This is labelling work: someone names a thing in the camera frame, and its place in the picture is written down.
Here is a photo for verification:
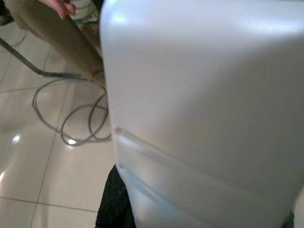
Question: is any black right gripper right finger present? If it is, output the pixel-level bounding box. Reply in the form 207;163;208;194
289;209;304;228

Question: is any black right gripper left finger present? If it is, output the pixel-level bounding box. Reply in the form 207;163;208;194
96;164;136;228

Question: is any white plastic bottle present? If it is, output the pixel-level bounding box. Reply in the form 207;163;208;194
99;0;304;228

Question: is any person in beige trousers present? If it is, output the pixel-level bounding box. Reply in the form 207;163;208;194
13;0;106;84

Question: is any grey floor cable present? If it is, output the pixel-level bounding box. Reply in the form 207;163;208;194
31;79;113;147

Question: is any grey metal chair frame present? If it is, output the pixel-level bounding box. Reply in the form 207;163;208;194
0;37;87;79

